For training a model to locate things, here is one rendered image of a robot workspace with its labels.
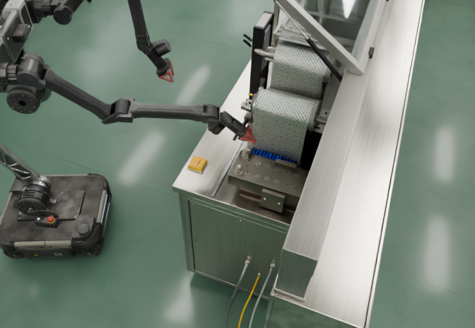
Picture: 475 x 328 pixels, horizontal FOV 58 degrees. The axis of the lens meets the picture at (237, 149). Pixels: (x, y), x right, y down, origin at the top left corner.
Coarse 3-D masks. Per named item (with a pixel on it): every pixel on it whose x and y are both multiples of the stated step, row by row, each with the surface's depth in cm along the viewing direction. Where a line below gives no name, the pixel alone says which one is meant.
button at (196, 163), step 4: (196, 156) 209; (192, 160) 207; (196, 160) 207; (200, 160) 207; (204, 160) 208; (192, 164) 206; (196, 164) 206; (200, 164) 206; (204, 164) 207; (192, 168) 206; (196, 168) 205; (200, 168) 204
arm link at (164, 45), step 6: (150, 42) 219; (156, 42) 215; (162, 42) 213; (168, 42) 218; (144, 48) 212; (150, 48) 215; (156, 48) 215; (162, 48) 215; (168, 48) 215; (162, 54) 217
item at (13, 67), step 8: (0, 56) 163; (0, 64) 162; (8, 64) 163; (16, 64) 164; (0, 72) 160; (8, 72) 161; (16, 72) 163; (0, 80) 162; (8, 80) 163; (16, 80) 163; (0, 88) 164
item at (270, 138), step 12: (252, 132) 193; (264, 132) 190; (276, 132) 188; (288, 132) 185; (252, 144) 199; (264, 144) 196; (276, 144) 193; (288, 144) 190; (300, 144) 187; (288, 156) 195; (300, 156) 193
